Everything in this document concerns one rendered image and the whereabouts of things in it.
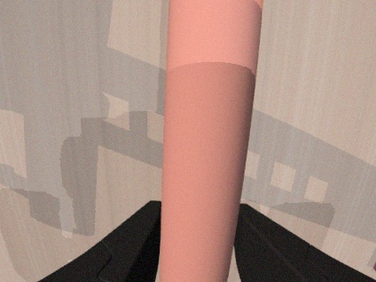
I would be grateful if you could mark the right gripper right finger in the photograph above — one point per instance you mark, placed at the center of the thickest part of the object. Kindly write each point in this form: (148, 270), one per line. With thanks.
(267, 252)

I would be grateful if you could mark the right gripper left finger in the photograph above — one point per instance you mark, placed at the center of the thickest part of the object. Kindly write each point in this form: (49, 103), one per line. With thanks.
(129, 253)

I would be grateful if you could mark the long salmon-pink rail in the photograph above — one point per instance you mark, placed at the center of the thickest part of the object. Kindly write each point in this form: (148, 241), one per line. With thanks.
(212, 57)

